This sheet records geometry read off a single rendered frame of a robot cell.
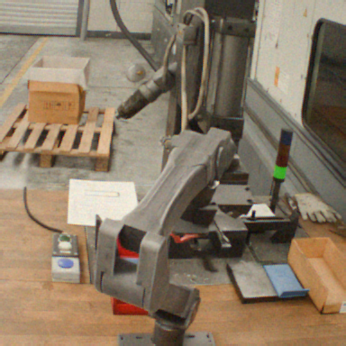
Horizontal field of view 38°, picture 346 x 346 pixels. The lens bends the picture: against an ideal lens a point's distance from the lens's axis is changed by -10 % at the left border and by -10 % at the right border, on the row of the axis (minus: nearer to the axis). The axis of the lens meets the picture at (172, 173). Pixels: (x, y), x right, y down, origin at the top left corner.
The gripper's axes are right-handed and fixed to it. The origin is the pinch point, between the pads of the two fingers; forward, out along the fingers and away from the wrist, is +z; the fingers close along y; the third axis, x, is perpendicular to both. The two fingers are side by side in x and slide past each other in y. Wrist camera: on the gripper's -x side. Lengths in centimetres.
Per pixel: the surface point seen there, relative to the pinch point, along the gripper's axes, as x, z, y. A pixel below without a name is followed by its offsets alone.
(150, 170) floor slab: -47, 242, 190
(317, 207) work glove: -58, 38, 31
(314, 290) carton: -36.1, 13.8, -8.8
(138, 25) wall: -108, 551, 767
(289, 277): -32.1, 18.4, -2.9
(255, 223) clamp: -27.9, 25.1, 17.4
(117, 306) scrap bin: 11.5, 14.0, -11.3
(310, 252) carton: -43.0, 24.2, 7.1
